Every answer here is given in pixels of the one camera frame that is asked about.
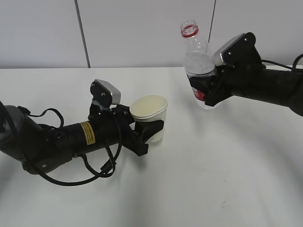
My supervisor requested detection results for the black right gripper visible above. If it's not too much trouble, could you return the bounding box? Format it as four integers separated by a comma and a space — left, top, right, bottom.
188, 63, 263, 106

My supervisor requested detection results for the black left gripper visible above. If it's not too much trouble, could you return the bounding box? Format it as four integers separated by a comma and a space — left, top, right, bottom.
88, 104, 164, 156

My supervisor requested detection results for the white paper cup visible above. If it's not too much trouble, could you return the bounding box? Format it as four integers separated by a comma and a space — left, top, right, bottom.
130, 94, 169, 143

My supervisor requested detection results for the clear water bottle red label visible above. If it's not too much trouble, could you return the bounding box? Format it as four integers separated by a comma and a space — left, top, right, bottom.
180, 19, 222, 110

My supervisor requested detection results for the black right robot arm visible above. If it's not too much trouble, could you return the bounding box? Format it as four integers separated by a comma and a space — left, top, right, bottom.
189, 64, 303, 115

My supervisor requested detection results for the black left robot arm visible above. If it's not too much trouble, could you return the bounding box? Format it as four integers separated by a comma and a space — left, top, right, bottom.
0, 105, 164, 175

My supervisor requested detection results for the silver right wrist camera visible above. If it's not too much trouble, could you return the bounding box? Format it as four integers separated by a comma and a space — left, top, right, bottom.
213, 32, 256, 67

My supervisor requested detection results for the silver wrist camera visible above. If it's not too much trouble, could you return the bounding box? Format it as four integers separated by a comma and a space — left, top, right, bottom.
90, 79, 121, 108
213, 32, 256, 67

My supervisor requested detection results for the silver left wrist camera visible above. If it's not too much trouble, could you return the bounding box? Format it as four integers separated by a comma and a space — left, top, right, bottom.
90, 79, 121, 108

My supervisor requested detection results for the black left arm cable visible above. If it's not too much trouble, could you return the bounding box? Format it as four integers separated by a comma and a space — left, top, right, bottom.
18, 106, 123, 186

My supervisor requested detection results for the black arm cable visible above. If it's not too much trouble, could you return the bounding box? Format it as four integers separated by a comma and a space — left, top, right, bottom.
18, 106, 123, 186
261, 53, 303, 73

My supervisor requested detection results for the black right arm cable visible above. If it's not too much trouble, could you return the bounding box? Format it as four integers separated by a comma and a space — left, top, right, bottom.
261, 53, 303, 73

